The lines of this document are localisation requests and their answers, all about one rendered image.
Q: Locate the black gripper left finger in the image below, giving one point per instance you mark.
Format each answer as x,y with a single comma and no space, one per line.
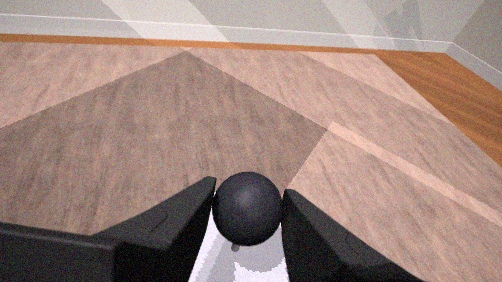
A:
157,245

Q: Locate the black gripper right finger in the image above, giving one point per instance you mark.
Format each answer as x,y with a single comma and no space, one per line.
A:
319,249

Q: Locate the glass french press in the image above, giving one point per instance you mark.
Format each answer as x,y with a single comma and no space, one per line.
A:
243,241

